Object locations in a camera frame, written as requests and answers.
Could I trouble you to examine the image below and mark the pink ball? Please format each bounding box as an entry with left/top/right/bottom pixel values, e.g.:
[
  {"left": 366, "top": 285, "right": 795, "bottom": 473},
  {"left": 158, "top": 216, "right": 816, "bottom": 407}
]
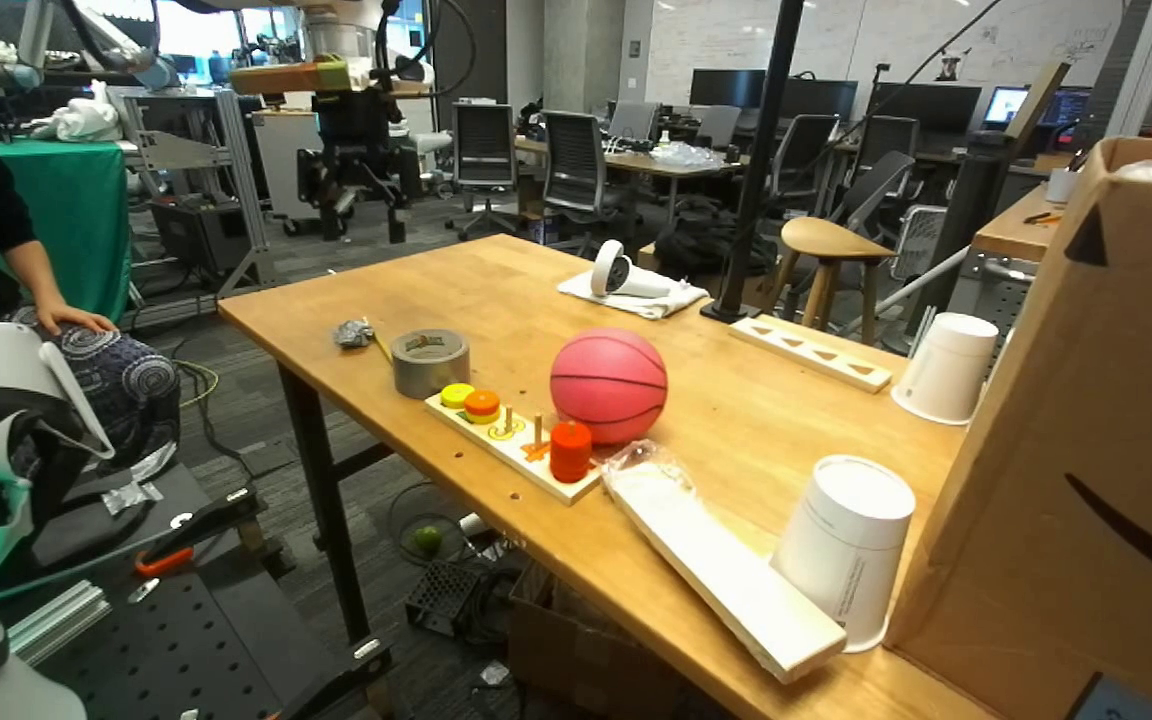
[{"left": 548, "top": 329, "right": 667, "bottom": 446}]

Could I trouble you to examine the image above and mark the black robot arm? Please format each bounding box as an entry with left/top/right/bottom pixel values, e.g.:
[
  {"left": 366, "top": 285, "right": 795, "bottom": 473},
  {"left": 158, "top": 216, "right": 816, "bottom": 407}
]
[{"left": 231, "top": 0, "right": 404, "bottom": 245}]

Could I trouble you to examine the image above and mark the green ball on floor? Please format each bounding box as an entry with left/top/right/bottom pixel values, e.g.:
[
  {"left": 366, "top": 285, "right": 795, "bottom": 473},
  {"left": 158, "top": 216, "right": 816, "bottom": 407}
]
[{"left": 414, "top": 522, "right": 443, "bottom": 560}]

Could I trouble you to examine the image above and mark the red cylinder block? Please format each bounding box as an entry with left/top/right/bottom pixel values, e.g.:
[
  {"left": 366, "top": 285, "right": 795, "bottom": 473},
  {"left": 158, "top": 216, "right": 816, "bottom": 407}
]
[{"left": 548, "top": 421, "right": 594, "bottom": 485}]

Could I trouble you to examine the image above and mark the white VR controller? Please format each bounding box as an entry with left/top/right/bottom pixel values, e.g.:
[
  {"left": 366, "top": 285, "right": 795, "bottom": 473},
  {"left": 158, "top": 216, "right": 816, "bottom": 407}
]
[{"left": 590, "top": 239, "right": 673, "bottom": 301}]

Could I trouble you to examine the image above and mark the white peg board base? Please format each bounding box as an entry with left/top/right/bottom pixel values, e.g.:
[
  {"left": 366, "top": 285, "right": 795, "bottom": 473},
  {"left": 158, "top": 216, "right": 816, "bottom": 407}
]
[{"left": 430, "top": 396, "right": 604, "bottom": 503}]

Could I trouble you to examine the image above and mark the white cloth under controller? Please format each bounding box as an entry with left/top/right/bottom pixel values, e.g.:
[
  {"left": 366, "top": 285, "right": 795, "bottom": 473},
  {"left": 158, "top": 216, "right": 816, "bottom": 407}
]
[{"left": 559, "top": 273, "right": 705, "bottom": 319}]

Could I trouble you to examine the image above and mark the white shape sorter board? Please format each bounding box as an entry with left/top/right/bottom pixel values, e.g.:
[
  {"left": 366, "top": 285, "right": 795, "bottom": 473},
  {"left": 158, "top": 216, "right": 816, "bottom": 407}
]
[{"left": 732, "top": 315, "right": 892, "bottom": 390}]

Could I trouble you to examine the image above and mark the grey office chair right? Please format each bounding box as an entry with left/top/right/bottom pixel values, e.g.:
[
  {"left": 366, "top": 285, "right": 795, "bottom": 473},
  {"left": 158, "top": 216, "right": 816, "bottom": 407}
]
[{"left": 545, "top": 110, "right": 604, "bottom": 239}]

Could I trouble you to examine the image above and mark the grey office chair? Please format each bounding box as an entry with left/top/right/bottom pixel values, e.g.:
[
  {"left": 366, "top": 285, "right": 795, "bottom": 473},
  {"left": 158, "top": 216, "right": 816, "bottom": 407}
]
[
  {"left": 545, "top": 110, "right": 604, "bottom": 239},
  {"left": 452, "top": 100, "right": 516, "bottom": 239}
]

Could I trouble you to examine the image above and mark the small grey crumpled object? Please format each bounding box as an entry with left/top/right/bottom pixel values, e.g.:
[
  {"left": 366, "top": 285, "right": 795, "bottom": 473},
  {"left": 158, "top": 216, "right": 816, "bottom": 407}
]
[{"left": 332, "top": 319, "right": 377, "bottom": 352}]

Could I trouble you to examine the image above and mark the long white flat board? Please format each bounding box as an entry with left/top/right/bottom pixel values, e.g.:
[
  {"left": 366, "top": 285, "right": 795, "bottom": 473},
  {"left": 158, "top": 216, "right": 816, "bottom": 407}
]
[{"left": 604, "top": 459, "right": 844, "bottom": 684}]

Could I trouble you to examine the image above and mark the grey office chair left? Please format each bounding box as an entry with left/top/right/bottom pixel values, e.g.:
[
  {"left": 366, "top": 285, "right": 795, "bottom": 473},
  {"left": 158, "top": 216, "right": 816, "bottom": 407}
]
[{"left": 452, "top": 100, "right": 516, "bottom": 239}]

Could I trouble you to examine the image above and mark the wooden stool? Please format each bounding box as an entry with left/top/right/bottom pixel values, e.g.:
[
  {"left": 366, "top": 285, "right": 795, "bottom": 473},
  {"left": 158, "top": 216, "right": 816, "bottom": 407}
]
[{"left": 766, "top": 216, "right": 890, "bottom": 338}]

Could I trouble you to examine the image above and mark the black vertical pole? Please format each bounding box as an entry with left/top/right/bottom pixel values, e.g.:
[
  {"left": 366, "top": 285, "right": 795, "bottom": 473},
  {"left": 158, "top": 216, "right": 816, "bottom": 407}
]
[{"left": 710, "top": 0, "right": 804, "bottom": 325}]

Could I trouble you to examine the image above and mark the white paper cup near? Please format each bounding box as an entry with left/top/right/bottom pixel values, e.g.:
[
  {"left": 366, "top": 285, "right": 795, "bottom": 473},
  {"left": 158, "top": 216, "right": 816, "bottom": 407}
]
[{"left": 771, "top": 455, "right": 917, "bottom": 650}]

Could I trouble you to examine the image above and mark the white paper cup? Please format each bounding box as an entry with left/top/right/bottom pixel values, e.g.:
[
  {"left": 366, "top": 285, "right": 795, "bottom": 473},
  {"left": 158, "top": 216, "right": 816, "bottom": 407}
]
[
  {"left": 892, "top": 313, "right": 999, "bottom": 425},
  {"left": 771, "top": 455, "right": 917, "bottom": 650}
]

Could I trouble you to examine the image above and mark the white paper cup far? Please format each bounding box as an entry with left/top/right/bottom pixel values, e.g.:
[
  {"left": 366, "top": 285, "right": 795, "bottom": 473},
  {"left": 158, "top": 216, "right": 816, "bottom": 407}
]
[{"left": 892, "top": 313, "right": 999, "bottom": 425}]

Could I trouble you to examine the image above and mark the white rolling cabinet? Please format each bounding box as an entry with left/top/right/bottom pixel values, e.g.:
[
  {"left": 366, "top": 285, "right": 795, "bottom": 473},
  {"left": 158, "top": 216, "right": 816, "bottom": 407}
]
[{"left": 254, "top": 108, "right": 322, "bottom": 228}]

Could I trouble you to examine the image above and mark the green cloth covered table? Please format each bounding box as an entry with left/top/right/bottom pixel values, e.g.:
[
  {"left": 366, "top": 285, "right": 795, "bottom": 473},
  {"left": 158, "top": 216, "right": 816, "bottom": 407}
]
[{"left": 0, "top": 141, "right": 134, "bottom": 319}]

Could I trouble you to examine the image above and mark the large cardboard box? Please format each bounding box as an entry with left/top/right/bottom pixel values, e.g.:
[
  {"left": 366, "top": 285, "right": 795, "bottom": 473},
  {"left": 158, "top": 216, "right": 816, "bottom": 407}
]
[{"left": 890, "top": 141, "right": 1152, "bottom": 720}]

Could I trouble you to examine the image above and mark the seated person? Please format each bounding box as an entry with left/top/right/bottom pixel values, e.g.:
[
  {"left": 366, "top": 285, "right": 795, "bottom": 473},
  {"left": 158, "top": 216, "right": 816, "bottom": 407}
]
[{"left": 0, "top": 158, "right": 180, "bottom": 468}]

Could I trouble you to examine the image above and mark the orange ring block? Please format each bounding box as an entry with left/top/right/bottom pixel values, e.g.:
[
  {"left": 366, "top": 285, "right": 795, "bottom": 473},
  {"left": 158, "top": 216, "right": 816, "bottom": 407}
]
[{"left": 465, "top": 390, "right": 502, "bottom": 425}]

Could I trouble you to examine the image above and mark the yellow ring block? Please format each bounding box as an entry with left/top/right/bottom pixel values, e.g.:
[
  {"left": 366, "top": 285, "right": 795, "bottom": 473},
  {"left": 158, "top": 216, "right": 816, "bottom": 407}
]
[{"left": 440, "top": 385, "right": 475, "bottom": 407}]

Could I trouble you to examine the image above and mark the grey duct tape roll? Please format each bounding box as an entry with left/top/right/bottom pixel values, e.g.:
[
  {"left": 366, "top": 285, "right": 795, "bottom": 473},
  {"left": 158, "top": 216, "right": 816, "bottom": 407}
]
[{"left": 394, "top": 329, "right": 468, "bottom": 401}]

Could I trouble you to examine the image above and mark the black table leg frame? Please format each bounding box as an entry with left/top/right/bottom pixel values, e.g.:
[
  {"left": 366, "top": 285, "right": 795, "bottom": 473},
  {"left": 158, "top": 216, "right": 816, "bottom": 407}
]
[{"left": 280, "top": 369, "right": 389, "bottom": 669}]

